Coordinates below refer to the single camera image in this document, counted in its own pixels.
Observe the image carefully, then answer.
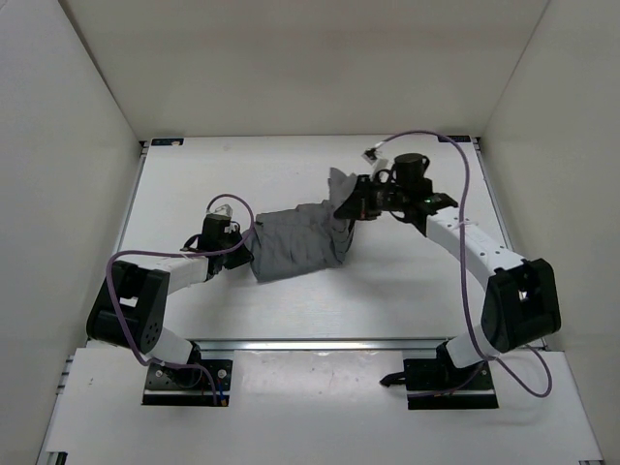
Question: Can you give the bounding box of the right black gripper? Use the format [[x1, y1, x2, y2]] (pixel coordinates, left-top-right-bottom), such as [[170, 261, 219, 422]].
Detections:
[[334, 176, 409, 222]]

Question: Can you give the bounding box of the grey pleated skirt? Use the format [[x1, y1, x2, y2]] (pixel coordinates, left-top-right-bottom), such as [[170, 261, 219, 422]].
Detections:
[[245, 168, 357, 283]]

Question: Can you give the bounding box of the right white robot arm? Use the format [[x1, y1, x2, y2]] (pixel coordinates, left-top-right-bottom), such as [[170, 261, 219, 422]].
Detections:
[[334, 153, 561, 388]]

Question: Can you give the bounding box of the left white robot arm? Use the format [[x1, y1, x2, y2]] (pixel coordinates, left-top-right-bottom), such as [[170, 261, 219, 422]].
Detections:
[[86, 204, 253, 386]]

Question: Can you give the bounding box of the right blue corner label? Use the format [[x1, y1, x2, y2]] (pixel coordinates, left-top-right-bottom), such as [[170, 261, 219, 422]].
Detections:
[[437, 135, 472, 144]]

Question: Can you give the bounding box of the blue corner label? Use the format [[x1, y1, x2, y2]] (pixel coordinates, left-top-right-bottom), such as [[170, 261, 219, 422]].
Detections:
[[150, 138, 184, 146], [437, 135, 472, 144]]

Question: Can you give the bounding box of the left blue corner label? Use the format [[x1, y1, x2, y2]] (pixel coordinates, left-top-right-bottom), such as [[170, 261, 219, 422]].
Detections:
[[150, 138, 184, 146]]

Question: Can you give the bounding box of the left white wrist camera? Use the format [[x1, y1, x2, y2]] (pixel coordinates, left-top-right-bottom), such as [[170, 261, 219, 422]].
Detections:
[[206, 203, 233, 220]]

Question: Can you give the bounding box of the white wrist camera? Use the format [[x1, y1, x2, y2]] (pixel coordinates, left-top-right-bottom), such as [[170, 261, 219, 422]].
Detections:
[[361, 146, 388, 172], [206, 203, 233, 220]]

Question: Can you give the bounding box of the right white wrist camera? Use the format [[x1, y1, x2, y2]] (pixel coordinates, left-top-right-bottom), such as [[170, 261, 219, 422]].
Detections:
[[361, 146, 388, 172]]

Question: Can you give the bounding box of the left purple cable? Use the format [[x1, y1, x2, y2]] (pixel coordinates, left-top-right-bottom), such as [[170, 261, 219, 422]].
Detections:
[[106, 194, 256, 406]]

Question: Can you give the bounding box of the purple cable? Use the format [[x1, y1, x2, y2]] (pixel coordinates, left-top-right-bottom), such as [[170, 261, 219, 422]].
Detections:
[[370, 129, 553, 397], [106, 194, 256, 406]]

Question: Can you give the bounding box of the front aluminium table rail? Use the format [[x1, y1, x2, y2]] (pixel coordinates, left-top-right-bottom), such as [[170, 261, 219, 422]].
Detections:
[[195, 338, 447, 352]]

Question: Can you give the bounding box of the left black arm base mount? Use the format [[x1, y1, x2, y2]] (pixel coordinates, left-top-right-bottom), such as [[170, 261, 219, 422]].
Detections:
[[141, 356, 233, 408]]

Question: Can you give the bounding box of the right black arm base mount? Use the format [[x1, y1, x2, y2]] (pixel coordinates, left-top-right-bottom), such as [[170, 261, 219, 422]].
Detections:
[[380, 344, 499, 411]]

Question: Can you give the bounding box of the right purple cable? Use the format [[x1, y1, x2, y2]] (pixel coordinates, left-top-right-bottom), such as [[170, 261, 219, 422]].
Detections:
[[370, 129, 553, 397]]

